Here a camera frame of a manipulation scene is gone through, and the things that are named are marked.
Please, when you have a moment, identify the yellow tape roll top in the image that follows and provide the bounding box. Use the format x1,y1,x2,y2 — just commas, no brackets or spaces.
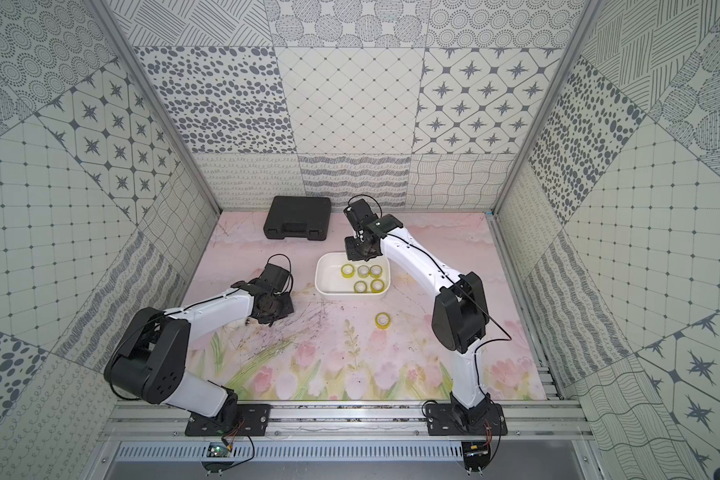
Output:
369,264,383,278

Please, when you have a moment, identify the black plastic tool case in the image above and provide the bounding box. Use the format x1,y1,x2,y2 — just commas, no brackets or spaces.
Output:
263,196,332,241

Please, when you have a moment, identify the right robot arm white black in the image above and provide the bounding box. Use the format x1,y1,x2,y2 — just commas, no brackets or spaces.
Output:
345,215,490,432

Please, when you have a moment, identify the yellow tape roll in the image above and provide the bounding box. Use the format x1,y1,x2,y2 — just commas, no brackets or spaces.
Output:
369,264,383,278
353,281,368,294
340,264,355,279
375,312,391,330
370,279,385,293

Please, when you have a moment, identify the left green circuit board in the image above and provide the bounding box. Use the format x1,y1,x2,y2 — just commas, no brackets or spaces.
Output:
201,443,234,474

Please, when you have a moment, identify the aluminium mounting rail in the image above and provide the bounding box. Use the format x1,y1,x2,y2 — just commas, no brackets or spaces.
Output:
100,401,594,441

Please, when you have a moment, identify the white plastic storage box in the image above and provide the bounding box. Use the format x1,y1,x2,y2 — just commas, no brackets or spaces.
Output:
315,252,391,300

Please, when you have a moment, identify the white slotted cable duct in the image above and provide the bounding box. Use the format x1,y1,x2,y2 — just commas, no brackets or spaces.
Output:
115,439,462,463

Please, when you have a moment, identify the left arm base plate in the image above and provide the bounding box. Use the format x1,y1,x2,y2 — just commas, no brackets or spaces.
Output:
184,403,272,437

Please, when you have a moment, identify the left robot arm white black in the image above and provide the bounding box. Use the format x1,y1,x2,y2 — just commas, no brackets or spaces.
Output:
103,273,294,436

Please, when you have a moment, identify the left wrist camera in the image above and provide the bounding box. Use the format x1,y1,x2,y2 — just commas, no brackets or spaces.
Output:
256,263,292,294

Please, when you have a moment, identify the yellow tape roll bottom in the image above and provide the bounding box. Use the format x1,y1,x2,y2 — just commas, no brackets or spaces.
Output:
370,279,385,293

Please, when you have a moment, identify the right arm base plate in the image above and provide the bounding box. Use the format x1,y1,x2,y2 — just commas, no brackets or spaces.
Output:
423,403,508,437

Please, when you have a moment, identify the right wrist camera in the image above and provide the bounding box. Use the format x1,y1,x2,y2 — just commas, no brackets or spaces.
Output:
343,199,403,238

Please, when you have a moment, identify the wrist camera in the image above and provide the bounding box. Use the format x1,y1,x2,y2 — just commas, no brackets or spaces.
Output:
256,263,292,294
343,199,403,238

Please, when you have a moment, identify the right black controller board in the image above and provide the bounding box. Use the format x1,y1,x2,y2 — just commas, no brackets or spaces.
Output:
461,442,493,476

